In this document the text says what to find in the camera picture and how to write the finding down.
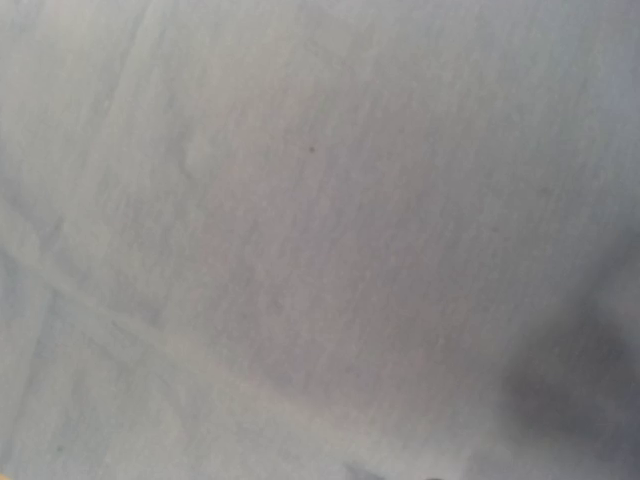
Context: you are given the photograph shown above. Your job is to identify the light blue long sleeve shirt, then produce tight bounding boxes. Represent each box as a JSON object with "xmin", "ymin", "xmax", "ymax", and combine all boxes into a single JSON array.
[{"xmin": 1, "ymin": 1, "xmax": 639, "ymax": 479}]

